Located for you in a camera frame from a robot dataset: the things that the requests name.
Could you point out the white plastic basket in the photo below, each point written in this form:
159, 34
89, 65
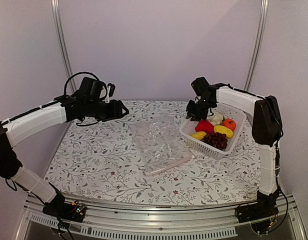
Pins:
210, 147

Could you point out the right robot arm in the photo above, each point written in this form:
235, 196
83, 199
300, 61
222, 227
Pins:
267, 130

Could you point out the dark red grapes bunch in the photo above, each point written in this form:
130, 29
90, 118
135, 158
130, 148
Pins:
216, 140

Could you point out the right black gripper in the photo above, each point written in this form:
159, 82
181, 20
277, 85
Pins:
191, 113

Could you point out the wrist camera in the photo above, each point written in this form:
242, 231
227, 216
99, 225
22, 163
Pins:
199, 85
90, 89

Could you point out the yellow corn front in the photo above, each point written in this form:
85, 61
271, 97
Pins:
199, 135

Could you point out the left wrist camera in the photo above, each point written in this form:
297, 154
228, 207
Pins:
90, 89

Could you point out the right aluminium post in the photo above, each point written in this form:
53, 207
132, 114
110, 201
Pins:
264, 5

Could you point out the clear zip top bag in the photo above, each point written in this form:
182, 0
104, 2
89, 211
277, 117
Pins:
159, 144

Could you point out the left aluminium post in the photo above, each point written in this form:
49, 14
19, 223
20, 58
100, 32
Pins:
55, 7

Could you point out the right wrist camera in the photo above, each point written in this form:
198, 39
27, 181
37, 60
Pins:
199, 85

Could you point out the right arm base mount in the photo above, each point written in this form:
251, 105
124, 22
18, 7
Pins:
266, 215

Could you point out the aluminium post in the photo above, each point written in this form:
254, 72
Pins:
264, 5
55, 7

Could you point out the aluminium front rail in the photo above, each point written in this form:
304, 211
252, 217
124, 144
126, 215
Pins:
110, 220

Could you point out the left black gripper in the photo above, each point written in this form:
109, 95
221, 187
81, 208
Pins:
116, 110

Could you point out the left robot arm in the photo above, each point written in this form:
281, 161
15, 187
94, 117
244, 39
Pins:
62, 109

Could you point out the orange mandarin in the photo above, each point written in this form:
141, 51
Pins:
230, 124

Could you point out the yellow lemon back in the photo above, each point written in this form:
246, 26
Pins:
223, 130

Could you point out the red bell pepper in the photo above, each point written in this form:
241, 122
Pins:
204, 126

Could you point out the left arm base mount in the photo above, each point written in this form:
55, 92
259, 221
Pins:
74, 211

